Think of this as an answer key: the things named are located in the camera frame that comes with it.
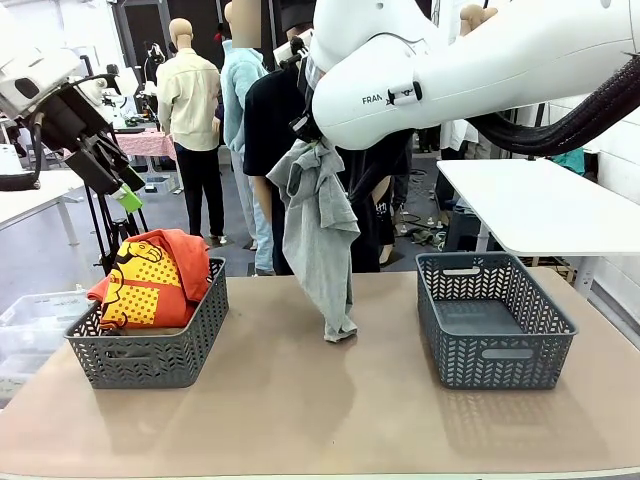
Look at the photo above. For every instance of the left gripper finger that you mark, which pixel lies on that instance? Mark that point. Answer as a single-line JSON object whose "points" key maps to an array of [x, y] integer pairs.
{"points": [[122, 162], [107, 180]]}

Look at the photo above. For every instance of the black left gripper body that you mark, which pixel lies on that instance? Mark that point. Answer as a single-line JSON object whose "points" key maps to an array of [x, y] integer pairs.
{"points": [[75, 125]]}

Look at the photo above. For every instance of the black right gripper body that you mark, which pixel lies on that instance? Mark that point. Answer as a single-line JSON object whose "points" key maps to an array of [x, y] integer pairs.
{"points": [[306, 127]]}

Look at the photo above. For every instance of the light gray garment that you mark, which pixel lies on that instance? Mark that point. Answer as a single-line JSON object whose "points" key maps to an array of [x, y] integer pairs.
{"points": [[320, 235]]}

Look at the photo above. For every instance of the orange printed t-shirt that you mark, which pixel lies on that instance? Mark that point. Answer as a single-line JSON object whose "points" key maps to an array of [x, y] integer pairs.
{"points": [[150, 280]]}

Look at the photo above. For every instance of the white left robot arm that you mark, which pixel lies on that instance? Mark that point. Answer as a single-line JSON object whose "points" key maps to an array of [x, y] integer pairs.
{"points": [[30, 75]]}

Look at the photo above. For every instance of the person's right forearm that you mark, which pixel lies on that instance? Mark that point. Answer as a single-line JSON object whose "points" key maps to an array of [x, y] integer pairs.
{"points": [[262, 200]]}

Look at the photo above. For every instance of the person's left forearm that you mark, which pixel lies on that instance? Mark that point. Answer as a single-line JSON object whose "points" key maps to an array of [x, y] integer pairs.
{"points": [[384, 189]]}

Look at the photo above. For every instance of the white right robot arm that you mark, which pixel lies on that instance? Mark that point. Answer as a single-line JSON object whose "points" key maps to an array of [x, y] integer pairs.
{"points": [[450, 65]]}

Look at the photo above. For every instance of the table with pink checkered cloth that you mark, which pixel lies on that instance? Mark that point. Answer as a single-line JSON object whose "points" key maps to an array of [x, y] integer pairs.
{"points": [[145, 142]]}

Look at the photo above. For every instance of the person in black t-shirt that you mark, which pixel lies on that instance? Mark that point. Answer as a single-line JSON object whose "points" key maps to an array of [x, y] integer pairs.
{"points": [[270, 125]]}

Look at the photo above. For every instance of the mannequin in cream jacket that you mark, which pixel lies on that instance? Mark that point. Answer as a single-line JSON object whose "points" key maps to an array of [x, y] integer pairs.
{"points": [[190, 100]]}

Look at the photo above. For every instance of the mannequin in white shirt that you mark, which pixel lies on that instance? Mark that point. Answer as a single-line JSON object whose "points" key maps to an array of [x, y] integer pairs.
{"points": [[457, 142]]}

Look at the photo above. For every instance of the clear plastic storage box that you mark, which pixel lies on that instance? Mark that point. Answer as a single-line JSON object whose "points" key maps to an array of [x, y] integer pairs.
{"points": [[30, 330]]}

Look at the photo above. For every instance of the gray plastic lattice basket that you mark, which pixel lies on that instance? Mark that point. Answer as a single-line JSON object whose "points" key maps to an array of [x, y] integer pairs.
{"points": [[495, 360], [165, 355]]}

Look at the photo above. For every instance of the white side table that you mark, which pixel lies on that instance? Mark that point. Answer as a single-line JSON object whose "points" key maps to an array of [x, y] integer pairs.
{"points": [[540, 205]]}

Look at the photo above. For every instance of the green bag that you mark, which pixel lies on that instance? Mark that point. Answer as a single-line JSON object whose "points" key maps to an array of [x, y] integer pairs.
{"points": [[570, 162]]}

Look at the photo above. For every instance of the black camera tripod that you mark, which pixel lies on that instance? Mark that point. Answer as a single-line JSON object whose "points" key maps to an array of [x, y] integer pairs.
{"points": [[102, 225]]}

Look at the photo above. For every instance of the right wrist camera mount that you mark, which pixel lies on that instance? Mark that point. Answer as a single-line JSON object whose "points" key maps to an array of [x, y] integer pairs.
{"points": [[292, 47]]}

